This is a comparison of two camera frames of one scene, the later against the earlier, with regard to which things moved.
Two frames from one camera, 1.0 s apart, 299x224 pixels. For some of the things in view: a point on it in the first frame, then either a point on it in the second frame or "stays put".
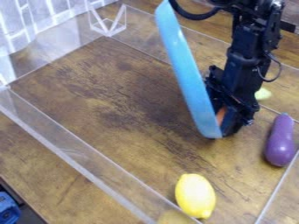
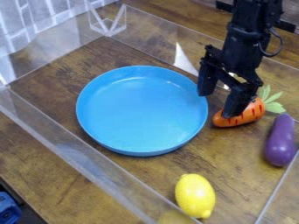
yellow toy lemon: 195,195 stays put
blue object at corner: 11,212 stays put
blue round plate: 186,70 → 142,110
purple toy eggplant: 281,146 stays put
